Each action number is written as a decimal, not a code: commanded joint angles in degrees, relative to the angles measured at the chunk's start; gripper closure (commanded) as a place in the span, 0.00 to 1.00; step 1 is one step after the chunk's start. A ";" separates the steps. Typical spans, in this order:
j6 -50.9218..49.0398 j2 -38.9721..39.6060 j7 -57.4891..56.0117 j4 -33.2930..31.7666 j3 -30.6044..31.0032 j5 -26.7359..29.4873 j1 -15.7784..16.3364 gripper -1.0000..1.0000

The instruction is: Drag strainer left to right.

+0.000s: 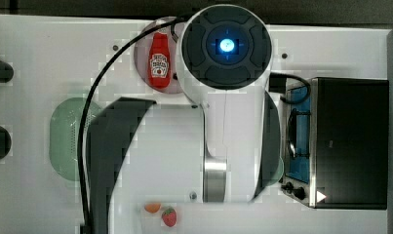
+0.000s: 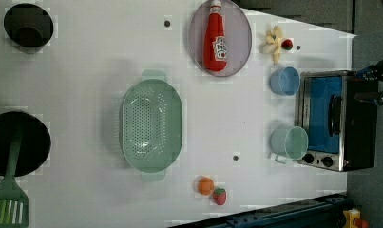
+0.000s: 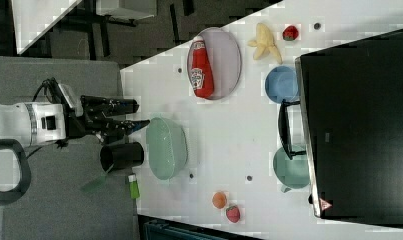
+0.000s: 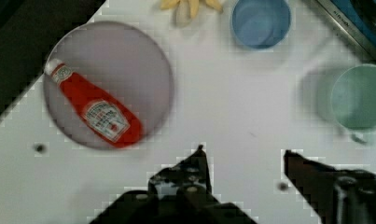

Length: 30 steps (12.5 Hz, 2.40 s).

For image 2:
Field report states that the green plastic strainer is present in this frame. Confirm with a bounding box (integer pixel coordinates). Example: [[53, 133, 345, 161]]
[[120, 69, 182, 182]]

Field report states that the red ketchup bottle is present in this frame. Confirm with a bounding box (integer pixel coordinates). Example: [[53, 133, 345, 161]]
[[203, 0, 227, 72]]

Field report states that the orange toy fruit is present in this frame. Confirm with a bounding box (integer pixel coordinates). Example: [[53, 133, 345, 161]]
[[197, 177, 214, 196]]

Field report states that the grey round plate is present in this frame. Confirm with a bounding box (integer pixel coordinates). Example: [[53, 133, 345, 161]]
[[188, 0, 252, 77]]

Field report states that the blue plastic cup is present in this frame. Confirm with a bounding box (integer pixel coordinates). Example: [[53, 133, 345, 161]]
[[270, 66, 300, 96]]

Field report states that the green plastic mug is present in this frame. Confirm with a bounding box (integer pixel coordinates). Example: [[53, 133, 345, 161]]
[[270, 125, 308, 164]]

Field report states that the peeled toy banana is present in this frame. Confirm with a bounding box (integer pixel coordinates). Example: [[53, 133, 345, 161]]
[[261, 26, 283, 65]]

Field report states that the small red strawberry toy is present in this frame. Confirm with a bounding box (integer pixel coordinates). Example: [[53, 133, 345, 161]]
[[281, 39, 293, 50]]

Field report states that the black toaster oven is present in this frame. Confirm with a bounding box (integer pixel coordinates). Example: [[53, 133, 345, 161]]
[[295, 70, 378, 172]]

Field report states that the large black pan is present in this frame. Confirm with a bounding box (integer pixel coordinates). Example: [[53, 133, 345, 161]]
[[0, 111, 51, 177]]

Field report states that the small black bowl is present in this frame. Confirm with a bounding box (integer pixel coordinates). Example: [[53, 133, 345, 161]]
[[4, 3, 54, 48]]

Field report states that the green slotted spatula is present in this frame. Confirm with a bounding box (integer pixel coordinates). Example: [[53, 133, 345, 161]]
[[0, 127, 29, 228]]

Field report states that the blue metal frame rail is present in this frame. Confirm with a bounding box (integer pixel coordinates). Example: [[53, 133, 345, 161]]
[[170, 194, 353, 228]]

